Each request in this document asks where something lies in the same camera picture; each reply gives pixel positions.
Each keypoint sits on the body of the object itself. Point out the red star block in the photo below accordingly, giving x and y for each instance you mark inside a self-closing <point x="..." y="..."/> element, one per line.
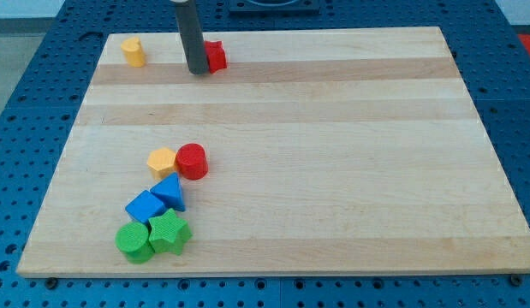
<point x="216" y="56"/>

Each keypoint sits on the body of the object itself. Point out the green star block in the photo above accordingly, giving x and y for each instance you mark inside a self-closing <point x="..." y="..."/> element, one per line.
<point x="169" y="233"/>

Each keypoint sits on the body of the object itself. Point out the wooden board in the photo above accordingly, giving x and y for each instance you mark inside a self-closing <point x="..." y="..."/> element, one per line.
<point x="330" y="152"/>

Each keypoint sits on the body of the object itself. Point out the red cylinder block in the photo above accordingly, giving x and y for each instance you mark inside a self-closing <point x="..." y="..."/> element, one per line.
<point x="192" y="162"/>

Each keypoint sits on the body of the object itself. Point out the blue triangle block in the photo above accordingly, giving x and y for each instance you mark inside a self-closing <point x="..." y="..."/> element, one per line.
<point x="169" y="191"/>

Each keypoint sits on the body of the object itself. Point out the yellow hexagon block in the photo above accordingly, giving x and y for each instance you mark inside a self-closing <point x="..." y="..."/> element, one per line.
<point x="161" y="163"/>

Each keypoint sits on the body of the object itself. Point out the blue cube block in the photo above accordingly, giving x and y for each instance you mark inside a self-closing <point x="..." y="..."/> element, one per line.
<point x="144" y="207"/>

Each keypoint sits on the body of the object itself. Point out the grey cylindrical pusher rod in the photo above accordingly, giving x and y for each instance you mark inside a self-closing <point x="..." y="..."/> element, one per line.
<point x="191" y="35"/>

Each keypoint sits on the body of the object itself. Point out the green cylinder block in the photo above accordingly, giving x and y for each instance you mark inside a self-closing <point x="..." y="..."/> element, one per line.
<point x="132" y="240"/>

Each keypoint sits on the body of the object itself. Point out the yellow heart block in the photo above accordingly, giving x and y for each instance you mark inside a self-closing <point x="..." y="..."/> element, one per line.
<point x="133" y="52"/>

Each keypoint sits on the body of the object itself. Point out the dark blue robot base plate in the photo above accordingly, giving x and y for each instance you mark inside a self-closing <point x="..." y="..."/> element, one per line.
<point x="245" y="7"/>

